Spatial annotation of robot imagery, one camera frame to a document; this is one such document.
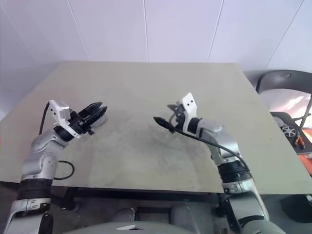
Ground grey rounded shape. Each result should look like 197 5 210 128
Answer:
114 207 136 223

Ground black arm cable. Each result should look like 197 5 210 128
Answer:
39 101 75 181
170 128 251 176

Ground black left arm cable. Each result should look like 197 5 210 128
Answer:
39 101 75 181

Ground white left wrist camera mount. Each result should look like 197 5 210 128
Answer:
48 99 81 140

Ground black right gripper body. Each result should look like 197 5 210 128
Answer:
173 103 190 134

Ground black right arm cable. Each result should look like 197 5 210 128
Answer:
170 128 251 176

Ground black thin rod stand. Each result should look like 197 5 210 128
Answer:
292 94 312 128

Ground motor stator with copper coils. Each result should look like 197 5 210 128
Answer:
91 111 110 128

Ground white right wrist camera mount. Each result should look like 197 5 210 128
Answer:
175 92 198 134

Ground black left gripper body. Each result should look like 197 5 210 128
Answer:
69 111 95 136

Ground orange patterned crate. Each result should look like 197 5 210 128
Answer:
302 129 312 171

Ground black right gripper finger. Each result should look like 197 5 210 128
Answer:
153 116 176 134
167 104 181 122

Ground grey robot torso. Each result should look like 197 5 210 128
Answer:
60 220 234 234

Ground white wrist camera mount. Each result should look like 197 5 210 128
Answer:
175 92 198 134
48 99 81 140

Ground orange handled pliers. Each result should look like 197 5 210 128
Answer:
293 136 306 148

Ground black table frame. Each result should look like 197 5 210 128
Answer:
65 187 225 203

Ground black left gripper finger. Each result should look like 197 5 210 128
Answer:
85 106 108 126
81 102 103 118

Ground silver model car wheel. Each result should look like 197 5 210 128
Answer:
280 123 297 138

